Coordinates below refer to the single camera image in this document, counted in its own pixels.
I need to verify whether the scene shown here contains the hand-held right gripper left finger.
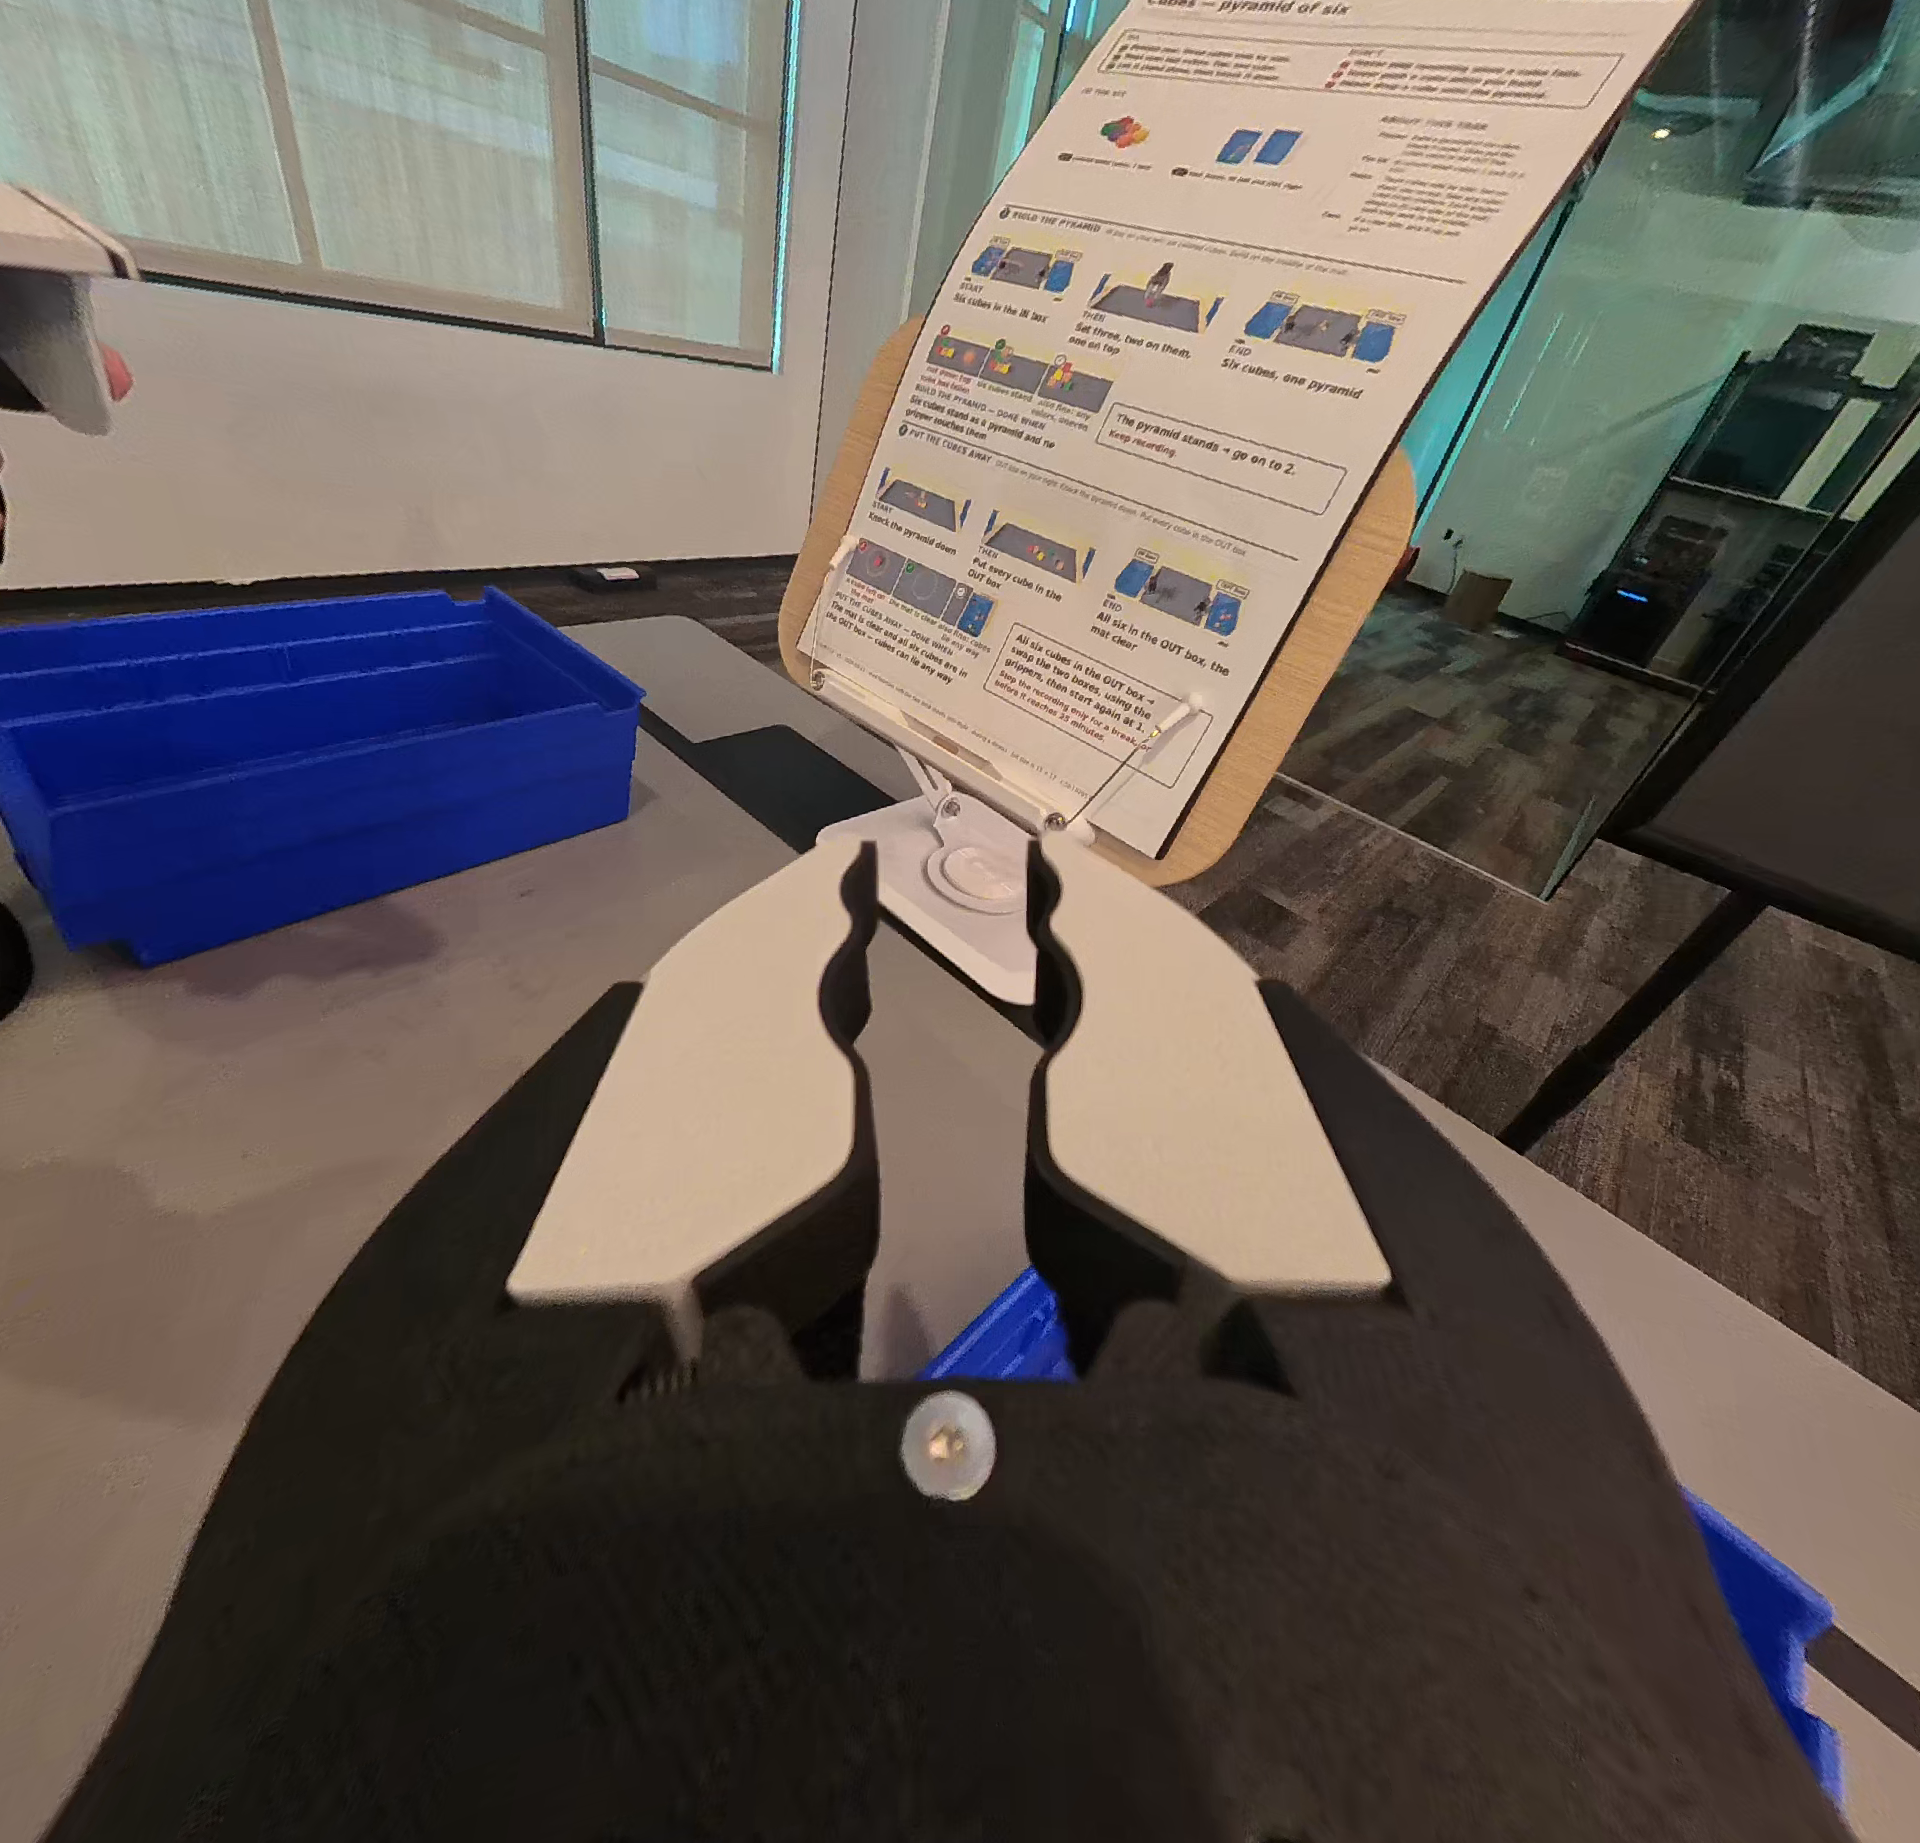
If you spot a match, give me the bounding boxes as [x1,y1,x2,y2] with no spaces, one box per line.
[506,840,884,1381]

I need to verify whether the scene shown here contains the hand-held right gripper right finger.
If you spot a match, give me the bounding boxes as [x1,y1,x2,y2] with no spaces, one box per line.
[1024,835,1397,1381]

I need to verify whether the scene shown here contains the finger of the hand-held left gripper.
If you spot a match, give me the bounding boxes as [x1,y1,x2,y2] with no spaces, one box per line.
[0,185,140,285]
[0,277,123,437]

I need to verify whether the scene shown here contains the blue plastic bin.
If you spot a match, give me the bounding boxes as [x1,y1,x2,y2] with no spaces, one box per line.
[0,588,648,974]
[915,1265,1849,1807]

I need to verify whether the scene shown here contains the large gridded window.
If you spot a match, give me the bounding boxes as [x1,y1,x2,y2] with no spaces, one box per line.
[0,0,815,376]

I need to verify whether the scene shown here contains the printed instruction sheet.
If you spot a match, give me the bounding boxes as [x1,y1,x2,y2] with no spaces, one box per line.
[806,0,1705,860]

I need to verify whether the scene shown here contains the dark display panel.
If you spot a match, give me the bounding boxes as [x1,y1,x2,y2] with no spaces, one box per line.
[1594,523,1920,963]

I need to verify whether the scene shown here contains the black metal shelf rack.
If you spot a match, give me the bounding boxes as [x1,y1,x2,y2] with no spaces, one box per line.
[1561,347,1920,686]

